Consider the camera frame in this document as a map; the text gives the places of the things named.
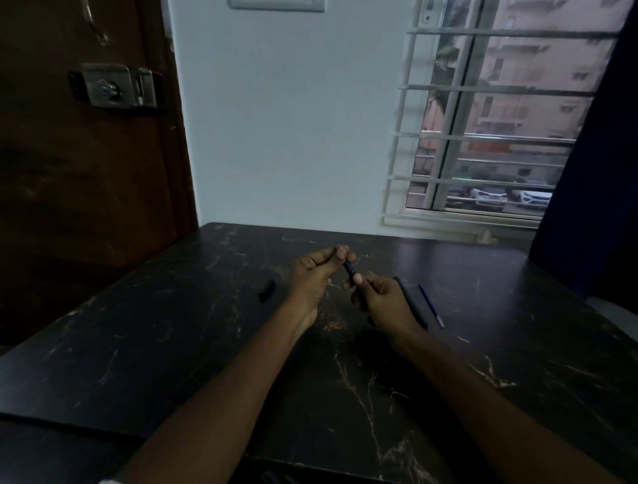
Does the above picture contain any person's left hand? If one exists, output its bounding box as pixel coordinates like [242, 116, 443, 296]
[284, 246, 358, 330]

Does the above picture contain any person's right hand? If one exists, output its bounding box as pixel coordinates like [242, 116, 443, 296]
[340, 272, 426, 350]

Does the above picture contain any black pen part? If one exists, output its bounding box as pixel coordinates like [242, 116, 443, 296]
[335, 246, 358, 279]

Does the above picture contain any person's right forearm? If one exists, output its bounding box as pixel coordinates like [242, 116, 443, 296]
[394, 324, 624, 484]

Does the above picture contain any person's left forearm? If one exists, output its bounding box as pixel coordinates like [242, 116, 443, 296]
[100, 299, 320, 484]

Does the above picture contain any black pen barrel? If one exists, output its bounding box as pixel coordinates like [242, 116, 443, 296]
[393, 277, 429, 331]

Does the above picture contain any blue pen refill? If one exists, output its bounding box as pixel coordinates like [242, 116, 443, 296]
[418, 284, 445, 329]

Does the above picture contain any white parked car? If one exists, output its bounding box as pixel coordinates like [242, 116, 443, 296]
[469, 187, 509, 210]
[513, 189, 553, 208]

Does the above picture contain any white window grille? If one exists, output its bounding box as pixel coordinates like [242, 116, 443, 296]
[382, 0, 621, 222]

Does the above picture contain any dark blue curtain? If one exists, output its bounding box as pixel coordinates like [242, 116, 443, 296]
[528, 0, 638, 315]

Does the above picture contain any brown wooden door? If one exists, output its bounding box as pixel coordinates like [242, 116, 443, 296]
[0, 0, 199, 350]

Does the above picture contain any silver door lock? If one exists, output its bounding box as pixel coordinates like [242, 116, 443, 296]
[69, 63, 163, 110]

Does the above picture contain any white window frame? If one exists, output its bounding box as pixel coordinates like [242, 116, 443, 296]
[381, 0, 634, 231]

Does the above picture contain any white switch plate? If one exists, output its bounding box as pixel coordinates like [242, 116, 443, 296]
[228, 0, 326, 13]

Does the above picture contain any silver door chain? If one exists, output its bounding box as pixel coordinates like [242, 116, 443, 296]
[80, 0, 110, 47]

